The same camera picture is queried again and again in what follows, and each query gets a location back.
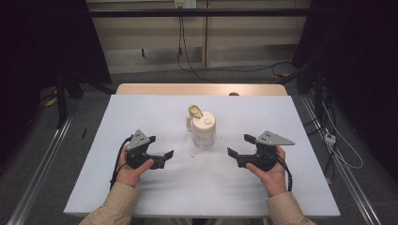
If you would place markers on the metal floor rail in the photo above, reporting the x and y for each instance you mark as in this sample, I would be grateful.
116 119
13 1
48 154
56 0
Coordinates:
344 175
40 175

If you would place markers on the glass jar with cream lid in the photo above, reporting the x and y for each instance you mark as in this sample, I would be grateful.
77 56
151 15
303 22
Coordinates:
204 128

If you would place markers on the person's left hand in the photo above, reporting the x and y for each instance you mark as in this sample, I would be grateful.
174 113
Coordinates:
131 176

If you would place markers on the black curtain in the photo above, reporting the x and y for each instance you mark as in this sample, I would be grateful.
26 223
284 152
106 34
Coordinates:
47 40
359 62

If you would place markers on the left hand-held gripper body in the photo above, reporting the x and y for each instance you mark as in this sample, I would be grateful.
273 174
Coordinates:
139 140

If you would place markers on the small black stick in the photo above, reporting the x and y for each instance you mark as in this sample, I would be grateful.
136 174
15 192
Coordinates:
84 132

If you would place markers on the small dark round knob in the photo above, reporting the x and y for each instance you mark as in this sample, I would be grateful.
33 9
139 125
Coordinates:
233 93

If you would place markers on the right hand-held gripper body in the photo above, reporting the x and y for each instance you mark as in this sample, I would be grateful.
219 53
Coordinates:
269 139

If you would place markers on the person's right hand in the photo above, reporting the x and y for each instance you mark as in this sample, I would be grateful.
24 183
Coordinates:
275 181

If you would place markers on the white board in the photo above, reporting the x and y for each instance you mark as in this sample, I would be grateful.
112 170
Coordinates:
219 187

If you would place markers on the white power strip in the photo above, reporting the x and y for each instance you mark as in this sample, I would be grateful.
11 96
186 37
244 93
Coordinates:
329 138

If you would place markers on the black metal stand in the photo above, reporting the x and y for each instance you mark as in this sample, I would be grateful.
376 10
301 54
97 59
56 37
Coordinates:
61 100

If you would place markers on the white wall outlet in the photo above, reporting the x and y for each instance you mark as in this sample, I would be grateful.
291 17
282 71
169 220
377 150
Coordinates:
185 3

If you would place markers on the wooden table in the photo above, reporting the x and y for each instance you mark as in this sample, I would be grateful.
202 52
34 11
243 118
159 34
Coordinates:
156 89

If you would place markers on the black horizontal bar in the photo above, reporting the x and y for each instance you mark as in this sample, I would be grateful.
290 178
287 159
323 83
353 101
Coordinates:
200 12

